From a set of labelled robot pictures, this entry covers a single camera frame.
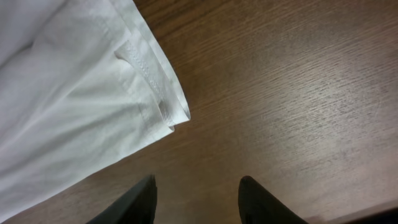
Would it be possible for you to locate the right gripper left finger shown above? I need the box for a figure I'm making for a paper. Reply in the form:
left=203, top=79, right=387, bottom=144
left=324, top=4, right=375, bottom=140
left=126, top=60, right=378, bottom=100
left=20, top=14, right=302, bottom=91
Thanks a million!
left=87, top=175, right=157, bottom=224

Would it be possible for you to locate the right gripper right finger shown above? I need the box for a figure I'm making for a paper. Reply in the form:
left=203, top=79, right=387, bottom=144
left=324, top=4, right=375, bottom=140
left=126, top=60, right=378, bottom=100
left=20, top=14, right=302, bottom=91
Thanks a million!
left=238, top=175, right=307, bottom=224

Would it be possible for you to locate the white t-shirt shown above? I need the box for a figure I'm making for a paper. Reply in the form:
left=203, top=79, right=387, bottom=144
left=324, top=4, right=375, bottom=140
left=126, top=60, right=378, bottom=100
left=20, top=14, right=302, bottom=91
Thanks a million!
left=1, top=0, right=190, bottom=221

